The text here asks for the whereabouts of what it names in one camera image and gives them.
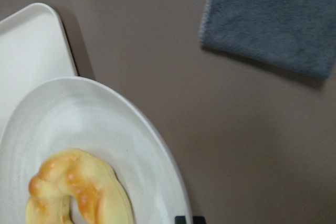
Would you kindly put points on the white rabbit tray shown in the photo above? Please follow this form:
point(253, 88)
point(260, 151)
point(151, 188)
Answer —
point(34, 49)

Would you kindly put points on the glazed braided donut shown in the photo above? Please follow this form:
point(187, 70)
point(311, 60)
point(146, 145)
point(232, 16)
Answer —
point(73, 173)

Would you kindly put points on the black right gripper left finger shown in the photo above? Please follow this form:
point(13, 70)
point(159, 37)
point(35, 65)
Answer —
point(180, 220)

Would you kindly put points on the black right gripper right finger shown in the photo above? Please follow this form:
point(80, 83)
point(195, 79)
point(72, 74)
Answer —
point(199, 220)

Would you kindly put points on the grey folded cloth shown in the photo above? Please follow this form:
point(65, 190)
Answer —
point(297, 35)

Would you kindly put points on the white round plate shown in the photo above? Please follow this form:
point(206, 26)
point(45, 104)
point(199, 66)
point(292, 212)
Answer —
point(81, 113)

